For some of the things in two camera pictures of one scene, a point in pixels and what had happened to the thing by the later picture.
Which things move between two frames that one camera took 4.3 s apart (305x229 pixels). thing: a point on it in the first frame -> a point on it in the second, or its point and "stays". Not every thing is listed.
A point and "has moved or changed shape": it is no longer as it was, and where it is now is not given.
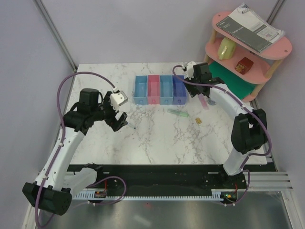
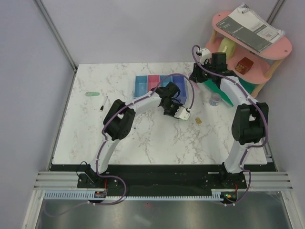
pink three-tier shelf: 227,51 stays
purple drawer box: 179,91 stays
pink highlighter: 203,101 has moved or changed shape
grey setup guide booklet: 247,26 stays
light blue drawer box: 140,90 stays
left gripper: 113,119 -> 173,114
